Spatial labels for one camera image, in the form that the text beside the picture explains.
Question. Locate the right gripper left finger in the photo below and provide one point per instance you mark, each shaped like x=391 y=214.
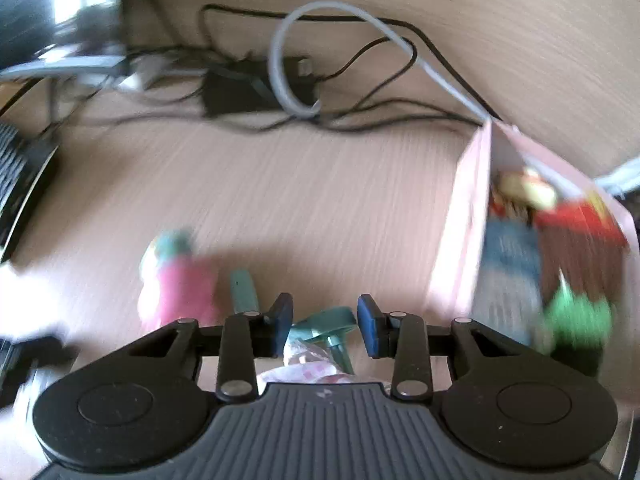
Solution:
x=246 y=337

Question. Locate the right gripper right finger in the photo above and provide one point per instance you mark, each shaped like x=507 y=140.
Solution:
x=402 y=337

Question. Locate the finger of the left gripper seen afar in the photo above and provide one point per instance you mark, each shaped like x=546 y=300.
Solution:
x=20 y=357

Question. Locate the teal plastic toy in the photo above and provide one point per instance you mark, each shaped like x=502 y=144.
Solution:
x=328 y=327

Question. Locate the pink bird toy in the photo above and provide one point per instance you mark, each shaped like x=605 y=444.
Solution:
x=176 y=282

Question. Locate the crochet doll with red hat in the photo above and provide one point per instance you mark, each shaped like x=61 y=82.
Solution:
x=551 y=269

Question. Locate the black keyboard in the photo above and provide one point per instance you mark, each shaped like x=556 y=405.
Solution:
x=28 y=166

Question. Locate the pink cardboard box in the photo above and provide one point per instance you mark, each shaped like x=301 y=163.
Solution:
x=498 y=146

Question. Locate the black power brick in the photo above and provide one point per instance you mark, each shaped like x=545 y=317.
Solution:
x=244 y=86

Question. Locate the white power strip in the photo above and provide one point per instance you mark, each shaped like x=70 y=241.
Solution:
x=145 y=72

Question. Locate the monitor with black stand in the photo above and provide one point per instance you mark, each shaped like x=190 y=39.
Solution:
x=62 y=37

